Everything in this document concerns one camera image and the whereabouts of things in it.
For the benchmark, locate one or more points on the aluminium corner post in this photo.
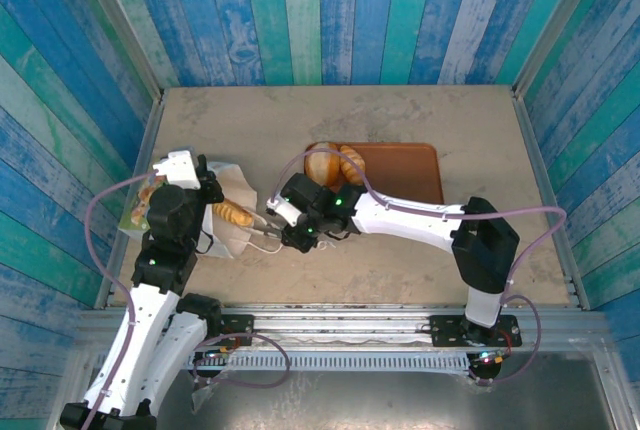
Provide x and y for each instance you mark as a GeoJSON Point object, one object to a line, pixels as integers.
{"type": "Point", "coordinates": [120, 25]}
{"type": "Point", "coordinates": [555, 25]}

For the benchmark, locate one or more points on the grey metal panel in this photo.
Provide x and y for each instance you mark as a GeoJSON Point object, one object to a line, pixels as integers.
{"type": "Point", "coordinates": [375, 400]}

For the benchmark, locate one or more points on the ribbed golden bread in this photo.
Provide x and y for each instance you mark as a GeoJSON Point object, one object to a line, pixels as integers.
{"type": "Point", "coordinates": [235, 213]}

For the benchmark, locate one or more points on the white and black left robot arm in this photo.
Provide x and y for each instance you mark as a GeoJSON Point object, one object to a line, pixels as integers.
{"type": "Point", "coordinates": [145, 330]}

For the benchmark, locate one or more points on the aluminium extrusion rail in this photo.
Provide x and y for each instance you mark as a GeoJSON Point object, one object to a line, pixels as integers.
{"type": "Point", "coordinates": [340, 325]}

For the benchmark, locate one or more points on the brown plastic tray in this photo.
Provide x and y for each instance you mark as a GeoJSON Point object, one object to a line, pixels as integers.
{"type": "Point", "coordinates": [400, 170]}

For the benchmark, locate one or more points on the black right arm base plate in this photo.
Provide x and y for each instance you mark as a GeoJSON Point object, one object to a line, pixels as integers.
{"type": "Point", "coordinates": [445, 330]}

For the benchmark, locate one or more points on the pale oval bread roll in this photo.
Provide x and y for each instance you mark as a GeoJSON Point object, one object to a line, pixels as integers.
{"type": "Point", "coordinates": [320, 162]}

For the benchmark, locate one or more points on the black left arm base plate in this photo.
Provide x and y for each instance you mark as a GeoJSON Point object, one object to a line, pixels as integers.
{"type": "Point", "coordinates": [240, 325]}

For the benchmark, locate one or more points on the aluminium table side rail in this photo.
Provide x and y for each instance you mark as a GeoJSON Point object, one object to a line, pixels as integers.
{"type": "Point", "coordinates": [550, 200]}
{"type": "Point", "coordinates": [150, 120]}

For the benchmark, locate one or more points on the small controller circuit board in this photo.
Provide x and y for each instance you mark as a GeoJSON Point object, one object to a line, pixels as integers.
{"type": "Point", "coordinates": [492, 359]}
{"type": "Point", "coordinates": [215, 353]}

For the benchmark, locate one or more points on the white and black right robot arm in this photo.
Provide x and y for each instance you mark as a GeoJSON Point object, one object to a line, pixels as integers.
{"type": "Point", "coordinates": [400, 220]}

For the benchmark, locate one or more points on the white printed paper bag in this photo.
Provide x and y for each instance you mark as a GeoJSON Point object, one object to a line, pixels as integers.
{"type": "Point", "coordinates": [235, 185]}

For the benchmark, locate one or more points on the golden striped bread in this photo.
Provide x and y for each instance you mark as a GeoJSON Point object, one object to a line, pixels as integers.
{"type": "Point", "coordinates": [350, 170]}

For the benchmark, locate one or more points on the clear plastic wrap piece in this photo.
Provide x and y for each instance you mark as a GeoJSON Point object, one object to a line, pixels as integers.
{"type": "Point", "coordinates": [200, 392]}

